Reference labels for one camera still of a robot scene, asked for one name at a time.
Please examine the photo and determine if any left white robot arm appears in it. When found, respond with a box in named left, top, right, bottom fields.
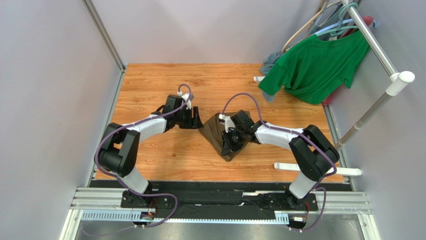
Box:
left=94, top=91, right=203, bottom=208

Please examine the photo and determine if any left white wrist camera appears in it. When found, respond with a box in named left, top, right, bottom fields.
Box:
left=177, top=90, right=194, bottom=110

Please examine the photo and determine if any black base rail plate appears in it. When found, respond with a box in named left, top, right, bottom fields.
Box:
left=90, top=180, right=320, bottom=221

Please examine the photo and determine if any purple cable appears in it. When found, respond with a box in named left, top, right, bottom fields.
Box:
left=79, top=83, right=195, bottom=238
left=221, top=92, right=339, bottom=233

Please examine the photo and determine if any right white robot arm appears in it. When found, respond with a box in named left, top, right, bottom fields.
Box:
left=218, top=110, right=340, bottom=209

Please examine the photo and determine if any beige clothes hanger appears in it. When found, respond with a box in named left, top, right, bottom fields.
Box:
left=281, top=0, right=340, bottom=54

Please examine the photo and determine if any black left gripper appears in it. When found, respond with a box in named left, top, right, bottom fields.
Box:
left=174, top=106, right=204, bottom=130

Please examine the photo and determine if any aluminium frame post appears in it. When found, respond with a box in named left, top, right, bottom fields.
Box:
left=81, top=0, right=126, bottom=73

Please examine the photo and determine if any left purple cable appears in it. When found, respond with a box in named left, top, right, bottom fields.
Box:
left=79, top=83, right=195, bottom=238

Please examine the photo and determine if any grey blue cloth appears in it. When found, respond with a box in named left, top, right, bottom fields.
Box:
left=259, top=51, right=283, bottom=103

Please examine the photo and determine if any metal clothes rack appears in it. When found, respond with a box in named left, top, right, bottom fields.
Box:
left=253, top=0, right=416, bottom=177

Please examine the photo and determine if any green t-shirt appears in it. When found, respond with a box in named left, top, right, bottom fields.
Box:
left=258, top=31, right=370, bottom=105

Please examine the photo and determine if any brown cloth napkin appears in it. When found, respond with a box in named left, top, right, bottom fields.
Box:
left=199, top=111, right=251, bottom=162

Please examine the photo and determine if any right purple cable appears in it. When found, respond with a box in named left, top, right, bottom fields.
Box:
left=221, top=92, right=339, bottom=233

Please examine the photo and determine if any light blue clothes hanger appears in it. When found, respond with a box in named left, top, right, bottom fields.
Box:
left=314, top=18, right=357, bottom=37

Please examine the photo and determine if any teal clothes hanger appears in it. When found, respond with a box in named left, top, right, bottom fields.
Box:
left=314, top=2, right=359, bottom=37

